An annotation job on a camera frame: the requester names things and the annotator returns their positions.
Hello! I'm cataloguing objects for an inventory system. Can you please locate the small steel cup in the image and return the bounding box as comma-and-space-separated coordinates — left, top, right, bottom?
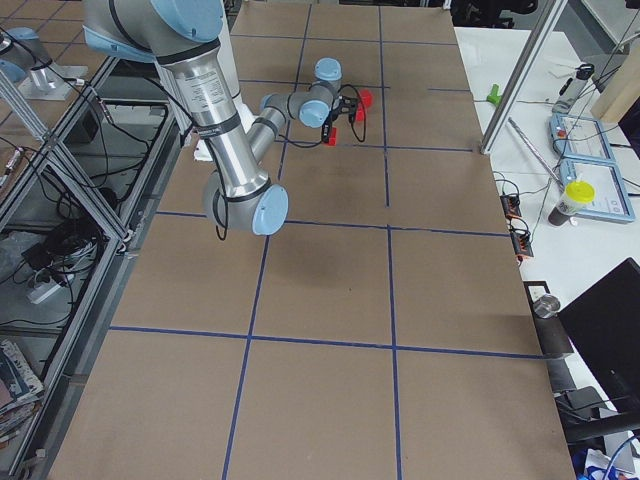
533, 293, 561, 319

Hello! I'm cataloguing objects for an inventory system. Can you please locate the upper teach pendant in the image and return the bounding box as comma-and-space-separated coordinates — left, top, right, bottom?
549, 113, 615, 161

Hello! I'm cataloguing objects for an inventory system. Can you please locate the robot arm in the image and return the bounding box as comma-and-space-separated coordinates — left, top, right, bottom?
84, 1, 342, 236
1, 27, 88, 101

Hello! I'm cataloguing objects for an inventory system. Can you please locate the red block moved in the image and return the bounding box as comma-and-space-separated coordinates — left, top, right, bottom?
321, 126, 337, 146

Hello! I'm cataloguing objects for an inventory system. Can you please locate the teach pendant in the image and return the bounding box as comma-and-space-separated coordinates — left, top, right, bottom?
560, 157, 636, 223
549, 113, 615, 161

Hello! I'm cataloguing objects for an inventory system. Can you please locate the aluminium frame post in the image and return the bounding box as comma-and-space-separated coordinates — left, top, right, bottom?
480, 0, 568, 154

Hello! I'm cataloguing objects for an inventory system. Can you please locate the black laptop monitor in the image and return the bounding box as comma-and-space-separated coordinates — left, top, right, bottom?
559, 258, 639, 412

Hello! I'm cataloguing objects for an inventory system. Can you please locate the red block inner of pair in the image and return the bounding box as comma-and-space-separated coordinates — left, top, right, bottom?
349, 105, 366, 123

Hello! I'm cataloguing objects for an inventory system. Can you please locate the red block of pair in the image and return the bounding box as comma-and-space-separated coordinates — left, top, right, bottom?
358, 89, 373, 109
349, 105, 366, 123

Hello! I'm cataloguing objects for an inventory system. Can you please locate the orange connector board far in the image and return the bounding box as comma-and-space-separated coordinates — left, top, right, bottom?
500, 193, 522, 220

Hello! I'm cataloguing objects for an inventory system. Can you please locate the cup with yellow lid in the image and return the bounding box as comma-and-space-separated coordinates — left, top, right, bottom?
547, 180, 595, 226

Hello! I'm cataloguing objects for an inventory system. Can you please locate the green handled reacher tool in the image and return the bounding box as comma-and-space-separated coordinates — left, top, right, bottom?
486, 84, 502, 107

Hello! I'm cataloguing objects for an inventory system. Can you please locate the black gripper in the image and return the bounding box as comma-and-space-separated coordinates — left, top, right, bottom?
321, 97, 361, 142

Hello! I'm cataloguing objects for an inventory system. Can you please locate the red block outer of pair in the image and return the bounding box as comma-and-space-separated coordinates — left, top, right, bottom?
358, 89, 373, 109

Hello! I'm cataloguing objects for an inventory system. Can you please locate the stack of books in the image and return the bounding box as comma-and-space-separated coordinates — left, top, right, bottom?
1, 338, 44, 446

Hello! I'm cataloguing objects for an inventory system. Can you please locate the lower teach pendant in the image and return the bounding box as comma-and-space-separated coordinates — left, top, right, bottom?
560, 157, 636, 223

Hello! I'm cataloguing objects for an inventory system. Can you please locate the white power strip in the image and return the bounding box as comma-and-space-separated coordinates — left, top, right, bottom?
27, 279, 64, 305

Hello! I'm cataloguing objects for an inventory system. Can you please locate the orange connector board near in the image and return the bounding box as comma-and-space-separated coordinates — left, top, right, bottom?
508, 224, 534, 262

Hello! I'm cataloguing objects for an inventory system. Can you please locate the orange connector board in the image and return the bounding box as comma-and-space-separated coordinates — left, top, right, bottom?
500, 193, 522, 220
508, 224, 534, 262

